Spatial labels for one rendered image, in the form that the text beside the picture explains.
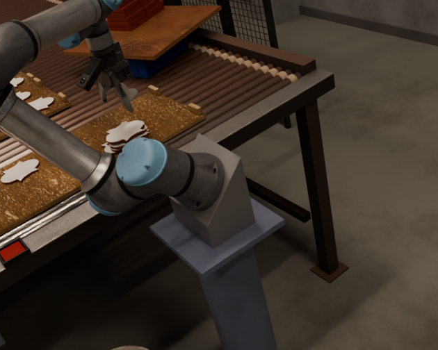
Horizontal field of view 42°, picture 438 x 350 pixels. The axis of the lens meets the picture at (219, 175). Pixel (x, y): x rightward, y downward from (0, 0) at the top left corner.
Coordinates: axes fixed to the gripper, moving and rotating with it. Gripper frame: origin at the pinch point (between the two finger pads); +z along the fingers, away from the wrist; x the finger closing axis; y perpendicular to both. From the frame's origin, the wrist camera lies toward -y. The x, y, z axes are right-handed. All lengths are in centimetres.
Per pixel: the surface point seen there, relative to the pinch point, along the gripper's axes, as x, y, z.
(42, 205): -1.4, -34.3, 13.7
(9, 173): 24.9, -31.8, 13.0
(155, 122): 4.0, 14.1, 13.8
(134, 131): -3.7, 1.2, 7.9
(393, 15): 81, 284, 93
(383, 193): -15, 116, 108
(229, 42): 24, 71, 13
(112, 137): 0.7, -4.6, 7.9
